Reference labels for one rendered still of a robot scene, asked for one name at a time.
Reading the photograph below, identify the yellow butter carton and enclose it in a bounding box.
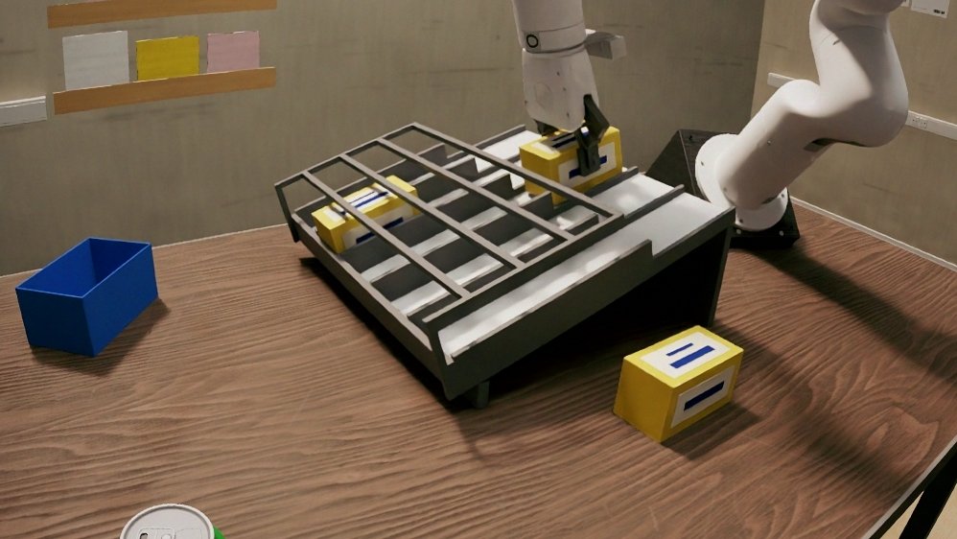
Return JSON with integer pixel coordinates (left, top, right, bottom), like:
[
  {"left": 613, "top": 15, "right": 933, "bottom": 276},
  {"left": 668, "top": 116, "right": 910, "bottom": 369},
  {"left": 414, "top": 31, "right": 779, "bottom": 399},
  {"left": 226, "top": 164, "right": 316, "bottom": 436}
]
[
  {"left": 312, "top": 176, "right": 421, "bottom": 256},
  {"left": 613, "top": 325, "right": 744, "bottom": 443},
  {"left": 519, "top": 127, "right": 623, "bottom": 196}
]

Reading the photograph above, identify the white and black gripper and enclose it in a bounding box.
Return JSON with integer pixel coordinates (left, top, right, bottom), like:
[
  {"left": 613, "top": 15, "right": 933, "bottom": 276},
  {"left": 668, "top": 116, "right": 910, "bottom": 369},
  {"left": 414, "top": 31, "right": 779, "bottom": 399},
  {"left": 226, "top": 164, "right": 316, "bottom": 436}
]
[{"left": 522, "top": 41, "right": 610, "bottom": 176}]

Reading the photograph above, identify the blue open box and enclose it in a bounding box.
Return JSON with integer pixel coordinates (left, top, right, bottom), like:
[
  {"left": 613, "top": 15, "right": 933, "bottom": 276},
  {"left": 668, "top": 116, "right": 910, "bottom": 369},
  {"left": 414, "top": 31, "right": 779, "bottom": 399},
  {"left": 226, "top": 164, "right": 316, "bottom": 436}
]
[{"left": 15, "top": 238, "right": 158, "bottom": 357}]

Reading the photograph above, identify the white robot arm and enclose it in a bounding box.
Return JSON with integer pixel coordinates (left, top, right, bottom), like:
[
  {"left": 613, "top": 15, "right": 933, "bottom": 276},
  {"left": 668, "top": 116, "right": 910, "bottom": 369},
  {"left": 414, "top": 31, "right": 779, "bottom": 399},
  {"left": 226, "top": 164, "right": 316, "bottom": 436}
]
[{"left": 512, "top": 0, "right": 909, "bottom": 231}]

